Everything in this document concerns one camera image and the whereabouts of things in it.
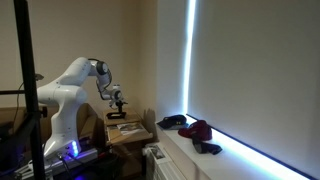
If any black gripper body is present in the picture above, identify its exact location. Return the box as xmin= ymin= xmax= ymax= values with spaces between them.
xmin=110 ymin=100 xmax=125 ymax=112

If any black plastic tray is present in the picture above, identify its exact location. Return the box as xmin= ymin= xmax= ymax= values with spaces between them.
xmin=106 ymin=112 xmax=126 ymax=119

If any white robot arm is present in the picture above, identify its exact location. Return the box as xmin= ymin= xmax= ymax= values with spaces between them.
xmin=37 ymin=57 xmax=123 ymax=159

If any colourful magazine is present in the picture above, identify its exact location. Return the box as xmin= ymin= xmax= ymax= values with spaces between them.
xmin=117 ymin=122 xmax=144 ymax=135

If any navy blue cap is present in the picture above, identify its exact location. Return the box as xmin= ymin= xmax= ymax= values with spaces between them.
xmin=157 ymin=115 xmax=187 ymax=129

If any white radiator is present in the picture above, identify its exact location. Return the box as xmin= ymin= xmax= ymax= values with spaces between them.
xmin=143 ymin=143 xmax=186 ymax=180

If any maroon red cap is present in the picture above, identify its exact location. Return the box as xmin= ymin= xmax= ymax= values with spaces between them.
xmin=178 ymin=120 xmax=212 ymax=141

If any black tripod stand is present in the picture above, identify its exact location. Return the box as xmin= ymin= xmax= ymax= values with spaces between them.
xmin=0 ymin=0 xmax=45 ymax=180

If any blue cloth item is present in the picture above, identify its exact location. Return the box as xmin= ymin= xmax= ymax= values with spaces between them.
xmin=192 ymin=137 xmax=222 ymax=155

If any white window blind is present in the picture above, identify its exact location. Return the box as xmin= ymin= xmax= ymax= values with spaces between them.
xmin=181 ymin=0 xmax=320 ymax=180

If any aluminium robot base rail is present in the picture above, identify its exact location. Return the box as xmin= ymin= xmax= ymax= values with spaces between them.
xmin=14 ymin=139 xmax=101 ymax=180

